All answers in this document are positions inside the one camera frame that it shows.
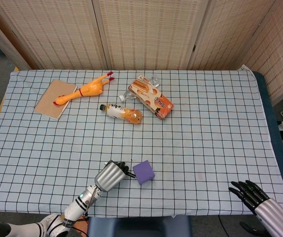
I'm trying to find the yellow rubber chicken toy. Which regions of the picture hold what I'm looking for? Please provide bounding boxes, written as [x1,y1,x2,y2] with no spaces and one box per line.
[53,71,115,107]

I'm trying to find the black floor cable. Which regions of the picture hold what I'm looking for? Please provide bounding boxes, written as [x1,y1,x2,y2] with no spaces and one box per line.
[217,214,232,237]

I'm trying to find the dark blue padded table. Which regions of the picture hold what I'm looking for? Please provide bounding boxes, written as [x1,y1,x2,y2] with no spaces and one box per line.
[252,71,283,214]

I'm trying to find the brown kraft spiral notebook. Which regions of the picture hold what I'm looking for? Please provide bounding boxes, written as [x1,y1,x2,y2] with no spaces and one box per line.
[34,79,77,121]

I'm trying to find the purple foam cube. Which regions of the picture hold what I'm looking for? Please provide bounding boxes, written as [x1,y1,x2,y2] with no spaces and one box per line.
[132,159,155,185]

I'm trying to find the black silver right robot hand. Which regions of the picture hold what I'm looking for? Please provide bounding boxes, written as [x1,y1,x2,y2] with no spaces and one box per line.
[228,180,283,237]

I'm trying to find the beige woven folding screen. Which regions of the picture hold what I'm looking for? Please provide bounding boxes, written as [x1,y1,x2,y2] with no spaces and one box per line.
[0,0,283,104]

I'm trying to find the orange white snack box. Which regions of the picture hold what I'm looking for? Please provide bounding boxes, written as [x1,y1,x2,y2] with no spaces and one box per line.
[127,75,175,121]

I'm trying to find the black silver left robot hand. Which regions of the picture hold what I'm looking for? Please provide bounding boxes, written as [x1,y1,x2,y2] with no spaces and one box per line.
[94,159,136,193]

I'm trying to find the crushed clear plastic bottle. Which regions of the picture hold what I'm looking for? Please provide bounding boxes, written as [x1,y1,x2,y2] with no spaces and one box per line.
[118,76,161,101]

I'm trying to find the white black grid tablecloth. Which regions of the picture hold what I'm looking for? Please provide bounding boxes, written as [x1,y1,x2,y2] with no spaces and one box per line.
[0,64,283,218]

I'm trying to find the orange juice plastic bottle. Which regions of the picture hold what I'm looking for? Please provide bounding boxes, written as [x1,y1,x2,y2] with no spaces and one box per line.
[100,103,143,125]

